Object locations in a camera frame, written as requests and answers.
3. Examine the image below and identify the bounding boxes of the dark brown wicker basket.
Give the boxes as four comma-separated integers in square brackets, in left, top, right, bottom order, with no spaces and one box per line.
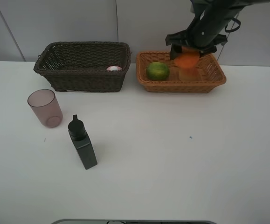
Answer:
[34,42,131,92]

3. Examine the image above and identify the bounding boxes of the red yellow peach fruit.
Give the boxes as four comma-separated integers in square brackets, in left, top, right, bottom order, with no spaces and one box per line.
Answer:
[179,67,199,82]

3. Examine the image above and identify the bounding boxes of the black square dispenser bottle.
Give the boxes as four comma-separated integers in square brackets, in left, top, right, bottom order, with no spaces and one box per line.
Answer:
[68,114,97,170]

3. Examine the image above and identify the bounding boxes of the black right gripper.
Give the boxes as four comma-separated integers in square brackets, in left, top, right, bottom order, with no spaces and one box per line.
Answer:
[165,9,227,60]

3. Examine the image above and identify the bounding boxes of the light orange wicker basket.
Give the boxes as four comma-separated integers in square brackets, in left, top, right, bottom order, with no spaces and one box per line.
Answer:
[136,51,226,93]

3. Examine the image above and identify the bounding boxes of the pink bottle white cap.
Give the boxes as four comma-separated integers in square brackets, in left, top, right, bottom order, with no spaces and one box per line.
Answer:
[107,66,122,71]

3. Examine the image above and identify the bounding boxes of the orange mandarin fruit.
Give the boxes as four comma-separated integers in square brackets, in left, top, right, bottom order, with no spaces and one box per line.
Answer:
[174,47,200,69]

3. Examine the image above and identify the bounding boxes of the green lime fruit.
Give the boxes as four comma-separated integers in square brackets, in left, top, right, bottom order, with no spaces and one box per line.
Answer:
[146,62,170,81]

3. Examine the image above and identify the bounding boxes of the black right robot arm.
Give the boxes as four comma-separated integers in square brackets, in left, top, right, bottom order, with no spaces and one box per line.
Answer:
[165,0,264,60]

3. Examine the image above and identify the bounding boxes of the translucent purple plastic cup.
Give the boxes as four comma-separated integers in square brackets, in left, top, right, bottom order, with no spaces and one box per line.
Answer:
[27,89,63,128]

